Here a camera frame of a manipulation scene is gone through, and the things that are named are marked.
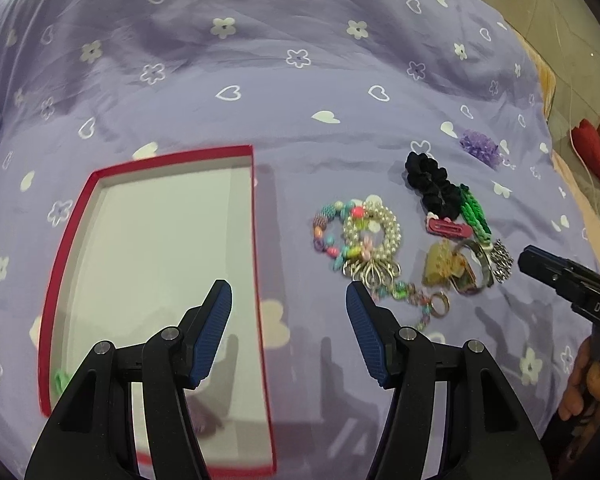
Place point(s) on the red shallow box lid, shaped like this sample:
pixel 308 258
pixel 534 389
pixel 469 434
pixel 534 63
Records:
pixel 144 243

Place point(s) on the pink hair clip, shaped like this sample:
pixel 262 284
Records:
pixel 448 228

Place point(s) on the red rolled object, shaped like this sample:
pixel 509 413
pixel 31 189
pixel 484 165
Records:
pixel 586 142

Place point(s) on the black velvet scrunchie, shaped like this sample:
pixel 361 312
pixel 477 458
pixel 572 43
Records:
pixel 430 180

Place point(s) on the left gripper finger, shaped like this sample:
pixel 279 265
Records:
pixel 569 279

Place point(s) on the purple floral duvet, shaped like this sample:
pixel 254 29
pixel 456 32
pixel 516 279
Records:
pixel 332 96

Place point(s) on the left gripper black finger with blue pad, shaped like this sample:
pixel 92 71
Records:
pixel 89 434
pixel 487 433

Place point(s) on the square face wrist watch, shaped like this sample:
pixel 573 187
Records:
pixel 477 273

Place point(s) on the person's right hand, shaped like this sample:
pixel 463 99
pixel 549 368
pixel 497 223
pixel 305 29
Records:
pixel 585 376

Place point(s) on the orange bed sheet edge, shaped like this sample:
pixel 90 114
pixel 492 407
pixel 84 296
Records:
pixel 581 182

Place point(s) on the purple lace hair flower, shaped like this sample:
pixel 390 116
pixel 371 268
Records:
pixel 481 147

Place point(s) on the white pearl hair scrunchie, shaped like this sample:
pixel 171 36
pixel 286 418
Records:
pixel 372 237

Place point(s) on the yellow translucent claw clip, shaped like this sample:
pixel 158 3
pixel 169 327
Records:
pixel 442 264

